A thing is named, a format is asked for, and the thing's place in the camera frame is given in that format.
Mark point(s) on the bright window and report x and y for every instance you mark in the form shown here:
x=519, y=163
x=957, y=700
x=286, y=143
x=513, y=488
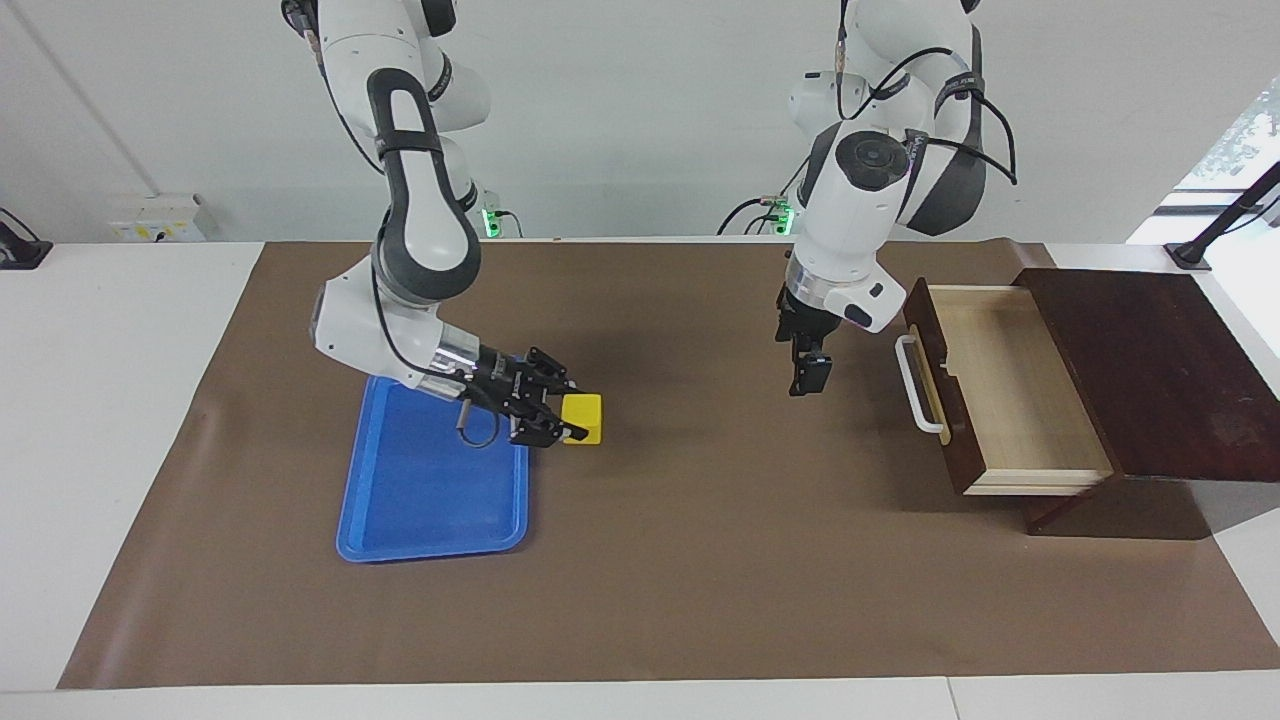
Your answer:
x=1245, y=140

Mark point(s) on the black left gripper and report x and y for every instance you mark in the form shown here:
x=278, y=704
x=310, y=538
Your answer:
x=805, y=322

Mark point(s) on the brown table mat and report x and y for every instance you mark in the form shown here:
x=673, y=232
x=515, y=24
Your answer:
x=700, y=560

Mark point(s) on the small black table clamp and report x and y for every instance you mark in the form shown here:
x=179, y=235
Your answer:
x=20, y=250

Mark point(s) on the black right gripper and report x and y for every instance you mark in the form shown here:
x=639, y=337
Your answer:
x=500, y=382

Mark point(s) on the dark wooden drawer cabinet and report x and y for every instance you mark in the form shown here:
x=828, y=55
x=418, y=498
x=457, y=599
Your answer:
x=1150, y=380

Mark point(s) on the white wall power socket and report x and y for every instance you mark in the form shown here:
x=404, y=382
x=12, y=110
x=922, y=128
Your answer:
x=150, y=220

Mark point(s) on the wooden drawer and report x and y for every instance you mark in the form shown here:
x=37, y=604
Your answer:
x=1010, y=380

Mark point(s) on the yellow cube block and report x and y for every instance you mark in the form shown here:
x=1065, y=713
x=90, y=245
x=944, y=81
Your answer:
x=583, y=420

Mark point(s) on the blue plastic tray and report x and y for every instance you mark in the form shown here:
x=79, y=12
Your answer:
x=430, y=490

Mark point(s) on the black angled stand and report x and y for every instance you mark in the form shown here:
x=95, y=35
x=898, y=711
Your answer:
x=1225, y=215

